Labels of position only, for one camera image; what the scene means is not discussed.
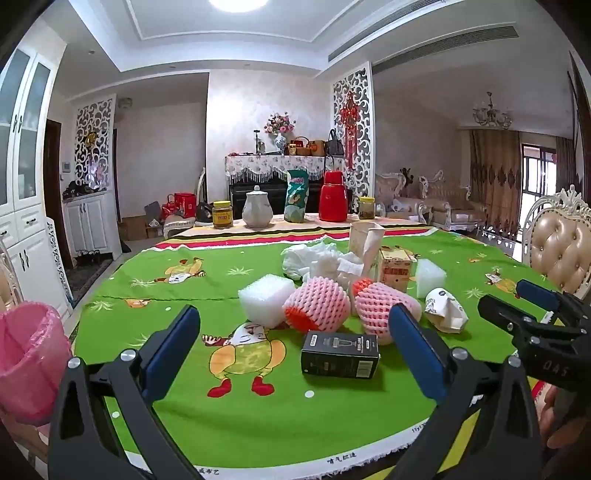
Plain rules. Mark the black handbag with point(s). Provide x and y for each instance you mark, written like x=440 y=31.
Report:
x=335 y=145

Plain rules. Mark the flower vase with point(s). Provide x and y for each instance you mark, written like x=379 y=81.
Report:
x=280 y=131

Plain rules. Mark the red thermos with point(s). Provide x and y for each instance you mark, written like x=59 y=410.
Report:
x=332 y=198

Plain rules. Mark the ceiling air vent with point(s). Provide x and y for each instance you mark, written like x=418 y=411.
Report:
x=438 y=48

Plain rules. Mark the red gift box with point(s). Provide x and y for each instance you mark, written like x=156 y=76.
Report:
x=184 y=205

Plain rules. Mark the brown handbag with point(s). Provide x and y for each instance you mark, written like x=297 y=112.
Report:
x=317 y=147

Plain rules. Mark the red knot ornament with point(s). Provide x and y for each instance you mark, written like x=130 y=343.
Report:
x=351 y=120

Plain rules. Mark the floral lace cloth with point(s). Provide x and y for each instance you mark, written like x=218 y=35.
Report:
x=258 y=165

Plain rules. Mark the green snack bag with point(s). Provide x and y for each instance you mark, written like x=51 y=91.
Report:
x=295 y=196

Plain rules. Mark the dark wooden door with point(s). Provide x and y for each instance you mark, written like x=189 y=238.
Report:
x=53 y=194

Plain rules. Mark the white chair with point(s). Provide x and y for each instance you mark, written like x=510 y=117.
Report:
x=180 y=226

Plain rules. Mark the black cardboard box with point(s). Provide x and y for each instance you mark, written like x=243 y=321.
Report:
x=339 y=355

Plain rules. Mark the black bag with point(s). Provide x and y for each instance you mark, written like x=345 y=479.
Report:
x=204 y=212

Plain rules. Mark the pink lined trash bin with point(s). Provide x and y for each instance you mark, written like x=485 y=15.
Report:
x=27 y=360

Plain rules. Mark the green printed tablecloth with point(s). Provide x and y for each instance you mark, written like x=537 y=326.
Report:
x=184 y=267

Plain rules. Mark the brown carton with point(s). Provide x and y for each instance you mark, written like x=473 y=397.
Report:
x=397 y=272

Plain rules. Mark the pink foam fruit net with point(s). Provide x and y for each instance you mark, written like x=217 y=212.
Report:
x=318 y=302
x=376 y=309

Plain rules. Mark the person's right hand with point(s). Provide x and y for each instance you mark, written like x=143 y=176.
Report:
x=556 y=415

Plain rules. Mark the brown curtain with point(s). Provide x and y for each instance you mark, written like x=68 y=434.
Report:
x=494 y=170

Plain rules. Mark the white lattice panel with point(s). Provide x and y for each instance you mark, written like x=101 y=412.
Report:
x=59 y=267

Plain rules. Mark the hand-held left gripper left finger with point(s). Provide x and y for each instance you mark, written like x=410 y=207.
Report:
x=178 y=344

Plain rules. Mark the window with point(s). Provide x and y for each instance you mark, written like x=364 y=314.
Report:
x=538 y=175

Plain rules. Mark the white teapot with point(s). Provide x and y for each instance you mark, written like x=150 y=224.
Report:
x=257 y=207

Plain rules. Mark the white shoe cabinet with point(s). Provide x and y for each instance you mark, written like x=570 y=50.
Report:
x=90 y=226

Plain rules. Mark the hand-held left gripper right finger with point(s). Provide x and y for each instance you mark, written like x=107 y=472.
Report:
x=415 y=348

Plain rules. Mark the crumpled printed paper cup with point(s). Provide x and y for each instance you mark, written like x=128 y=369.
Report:
x=443 y=309

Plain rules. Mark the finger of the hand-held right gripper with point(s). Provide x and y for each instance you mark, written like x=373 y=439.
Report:
x=505 y=316
x=535 y=291

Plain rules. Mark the white plastic bag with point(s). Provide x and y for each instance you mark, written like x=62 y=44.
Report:
x=300 y=258

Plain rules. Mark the white lattice screen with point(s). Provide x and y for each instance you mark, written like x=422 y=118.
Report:
x=94 y=138
x=364 y=138

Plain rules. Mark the white foam sheet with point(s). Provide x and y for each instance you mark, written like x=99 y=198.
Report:
x=429 y=277

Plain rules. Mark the yellow label jar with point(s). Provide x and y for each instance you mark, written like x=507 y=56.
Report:
x=222 y=214

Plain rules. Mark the crushed gold print paper cup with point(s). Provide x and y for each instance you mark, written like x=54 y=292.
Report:
x=364 y=240

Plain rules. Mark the beige tufted chair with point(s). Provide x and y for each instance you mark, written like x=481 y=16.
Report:
x=558 y=249

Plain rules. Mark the chandelier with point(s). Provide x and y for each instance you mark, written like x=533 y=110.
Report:
x=491 y=115

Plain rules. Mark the ornate beige sofa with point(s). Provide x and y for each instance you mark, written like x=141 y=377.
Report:
x=434 y=201

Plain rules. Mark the white bubble foam block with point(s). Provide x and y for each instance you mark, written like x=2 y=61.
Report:
x=265 y=300

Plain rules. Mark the woven basket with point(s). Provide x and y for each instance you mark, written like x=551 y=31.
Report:
x=298 y=147

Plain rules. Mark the dark doormat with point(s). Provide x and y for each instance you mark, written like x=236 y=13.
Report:
x=87 y=279

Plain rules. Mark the black piano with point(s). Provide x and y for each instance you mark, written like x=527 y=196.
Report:
x=277 y=196

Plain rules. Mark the tall white glass cabinet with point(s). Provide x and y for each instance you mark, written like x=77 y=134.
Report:
x=27 y=161

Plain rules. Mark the striped tablecloth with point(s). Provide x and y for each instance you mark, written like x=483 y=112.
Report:
x=277 y=232

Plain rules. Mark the round ceiling light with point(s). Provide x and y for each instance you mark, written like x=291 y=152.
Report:
x=239 y=3

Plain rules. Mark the small glass jar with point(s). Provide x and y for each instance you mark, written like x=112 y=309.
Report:
x=366 y=208

